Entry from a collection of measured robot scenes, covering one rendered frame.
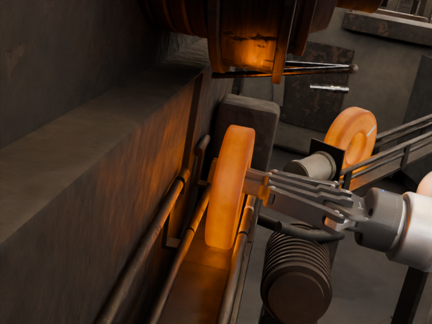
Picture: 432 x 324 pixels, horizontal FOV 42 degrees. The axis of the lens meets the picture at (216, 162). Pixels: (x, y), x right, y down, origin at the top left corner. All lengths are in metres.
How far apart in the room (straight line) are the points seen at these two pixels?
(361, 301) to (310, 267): 1.07
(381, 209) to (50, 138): 0.43
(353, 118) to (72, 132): 0.77
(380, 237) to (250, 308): 1.20
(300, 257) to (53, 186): 0.78
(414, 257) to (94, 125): 0.44
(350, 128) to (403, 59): 2.22
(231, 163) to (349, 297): 1.47
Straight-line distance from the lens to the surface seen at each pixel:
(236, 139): 0.67
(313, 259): 1.06
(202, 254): 0.71
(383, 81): 3.34
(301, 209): 0.68
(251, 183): 0.70
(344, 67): 0.77
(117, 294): 0.46
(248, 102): 0.92
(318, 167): 1.05
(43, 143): 0.38
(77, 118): 0.44
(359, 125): 1.14
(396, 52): 3.31
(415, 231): 0.71
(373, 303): 2.10
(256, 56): 0.57
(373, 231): 0.70
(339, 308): 2.00
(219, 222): 0.66
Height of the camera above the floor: 0.99
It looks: 19 degrees down
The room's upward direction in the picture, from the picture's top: 10 degrees clockwise
